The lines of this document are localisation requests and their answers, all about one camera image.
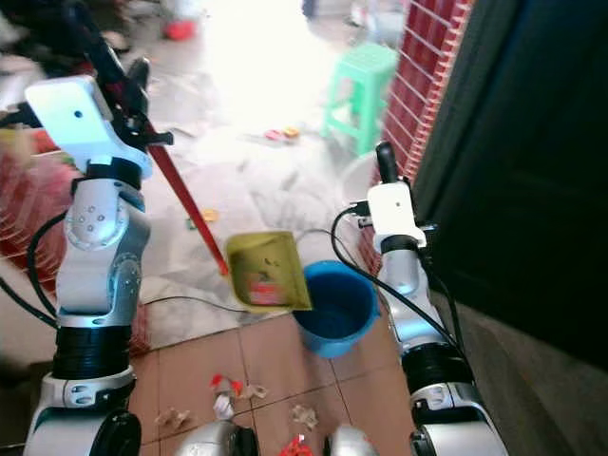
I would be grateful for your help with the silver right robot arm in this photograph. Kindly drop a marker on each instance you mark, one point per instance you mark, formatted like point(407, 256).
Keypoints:
point(413, 294)

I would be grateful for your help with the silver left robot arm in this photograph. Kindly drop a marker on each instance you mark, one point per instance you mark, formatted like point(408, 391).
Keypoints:
point(90, 275)

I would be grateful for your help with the small colourful floor toys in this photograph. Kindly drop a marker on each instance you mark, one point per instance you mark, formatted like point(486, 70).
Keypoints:
point(282, 134)

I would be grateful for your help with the red plastic bowl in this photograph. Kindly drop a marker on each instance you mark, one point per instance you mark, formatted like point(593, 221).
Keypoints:
point(179, 29)

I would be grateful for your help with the green plastic stool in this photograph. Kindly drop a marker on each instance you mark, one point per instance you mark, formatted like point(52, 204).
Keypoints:
point(361, 81)

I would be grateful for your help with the blue plastic bucket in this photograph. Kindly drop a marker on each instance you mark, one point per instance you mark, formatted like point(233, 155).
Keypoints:
point(337, 306)

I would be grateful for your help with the small beige paper scrap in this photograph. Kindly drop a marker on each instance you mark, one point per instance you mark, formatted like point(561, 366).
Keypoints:
point(173, 418)
point(255, 390)
point(304, 416)

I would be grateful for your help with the red white crumpled wrapper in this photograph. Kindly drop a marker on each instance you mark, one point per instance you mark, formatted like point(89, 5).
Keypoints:
point(225, 391)

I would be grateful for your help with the silver right robot leg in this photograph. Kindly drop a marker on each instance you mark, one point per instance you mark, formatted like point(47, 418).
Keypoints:
point(351, 443)

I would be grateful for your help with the silver robot leg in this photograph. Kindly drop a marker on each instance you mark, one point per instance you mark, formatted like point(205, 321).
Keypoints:
point(351, 443)
point(214, 440)

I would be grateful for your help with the small red litter piece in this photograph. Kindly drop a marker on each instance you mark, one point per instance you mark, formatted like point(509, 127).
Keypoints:
point(294, 446)

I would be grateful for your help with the silver left robot leg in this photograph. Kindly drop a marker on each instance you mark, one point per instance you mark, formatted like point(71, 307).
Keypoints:
point(214, 440)

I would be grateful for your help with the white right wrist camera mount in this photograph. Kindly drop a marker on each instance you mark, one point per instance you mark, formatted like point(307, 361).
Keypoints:
point(394, 211)

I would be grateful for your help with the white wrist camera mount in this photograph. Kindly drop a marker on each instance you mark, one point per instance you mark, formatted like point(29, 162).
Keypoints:
point(394, 211)
point(71, 119)

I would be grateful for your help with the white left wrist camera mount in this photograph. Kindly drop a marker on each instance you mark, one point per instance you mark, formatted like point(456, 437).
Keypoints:
point(71, 119)

